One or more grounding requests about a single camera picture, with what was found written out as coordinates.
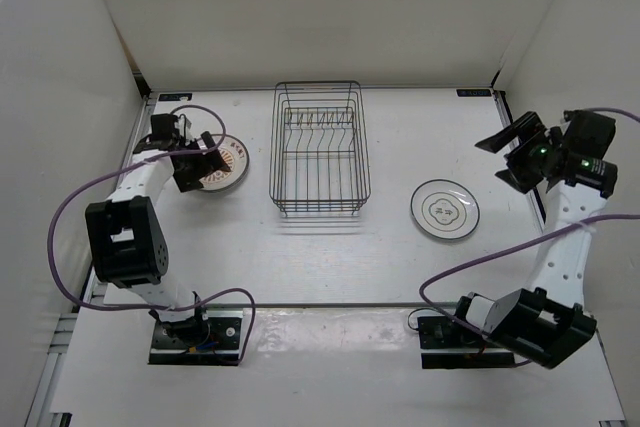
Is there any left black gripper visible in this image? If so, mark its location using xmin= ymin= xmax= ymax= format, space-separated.
xmin=174 ymin=131 xmax=229 ymax=193

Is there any red-patterned plate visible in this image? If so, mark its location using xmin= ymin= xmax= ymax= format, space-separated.
xmin=200 ymin=135 xmax=250 ymax=193

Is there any white plate teal rim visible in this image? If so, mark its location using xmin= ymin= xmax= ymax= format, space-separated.
xmin=410 ymin=179 xmax=481 ymax=242

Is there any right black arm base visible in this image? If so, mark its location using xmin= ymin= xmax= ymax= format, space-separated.
xmin=407 ymin=309 xmax=516 ymax=370

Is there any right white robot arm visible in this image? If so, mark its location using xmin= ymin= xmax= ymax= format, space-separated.
xmin=449 ymin=111 xmax=618 ymax=369

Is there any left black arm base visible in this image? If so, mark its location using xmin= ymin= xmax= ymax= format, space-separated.
xmin=147 ymin=309 xmax=244 ymax=366

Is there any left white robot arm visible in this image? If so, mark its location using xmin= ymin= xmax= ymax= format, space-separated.
xmin=85 ymin=113 xmax=229 ymax=347

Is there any right dark table label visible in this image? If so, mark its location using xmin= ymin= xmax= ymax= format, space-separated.
xmin=456 ymin=88 xmax=493 ymax=98

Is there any dark table label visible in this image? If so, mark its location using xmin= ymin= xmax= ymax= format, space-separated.
xmin=456 ymin=88 xmax=493 ymax=98
xmin=158 ymin=93 xmax=193 ymax=102

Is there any left dark table label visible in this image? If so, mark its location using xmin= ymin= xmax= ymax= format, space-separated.
xmin=158 ymin=93 xmax=193 ymax=102

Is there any white front board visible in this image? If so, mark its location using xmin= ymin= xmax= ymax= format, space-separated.
xmin=52 ymin=309 xmax=624 ymax=426

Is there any metal wire dish rack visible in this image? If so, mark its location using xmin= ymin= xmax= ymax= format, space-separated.
xmin=269 ymin=80 xmax=371 ymax=217

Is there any aluminium table frame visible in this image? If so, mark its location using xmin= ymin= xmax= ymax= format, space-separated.
xmin=24 ymin=93 xmax=153 ymax=426

